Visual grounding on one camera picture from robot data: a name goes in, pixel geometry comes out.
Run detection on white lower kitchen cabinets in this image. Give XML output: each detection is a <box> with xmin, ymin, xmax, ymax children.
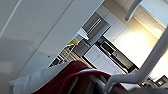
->
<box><xmin>82</xmin><ymin>44</ymin><xmax>127</xmax><ymax>76</ymax></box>

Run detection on white kitchen cabinets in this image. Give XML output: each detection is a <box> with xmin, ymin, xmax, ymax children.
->
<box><xmin>82</xmin><ymin>44</ymin><xmax>127</xmax><ymax>76</ymax></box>
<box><xmin>96</xmin><ymin>4</ymin><xmax>159</xmax><ymax>69</ymax></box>

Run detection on black microwave oven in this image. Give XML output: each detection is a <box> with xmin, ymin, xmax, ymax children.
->
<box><xmin>100</xmin><ymin>40</ymin><xmax>117</xmax><ymax>57</ymax></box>

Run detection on white metal rack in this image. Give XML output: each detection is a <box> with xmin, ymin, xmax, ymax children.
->
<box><xmin>48</xmin><ymin>39</ymin><xmax>81</xmax><ymax>69</ymax></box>

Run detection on white upper kitchen cabinets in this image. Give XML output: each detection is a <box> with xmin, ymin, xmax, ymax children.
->
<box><xmin>96</xmin><ymin>4</ymin><xmax>159</xmax><ymax>69</ymax></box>

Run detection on stainless steel fridge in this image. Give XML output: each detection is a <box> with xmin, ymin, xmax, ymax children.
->
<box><xmin>81</xmin><ymin>12</ymin><xmax>112</xmax><ymax>46</ymax></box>

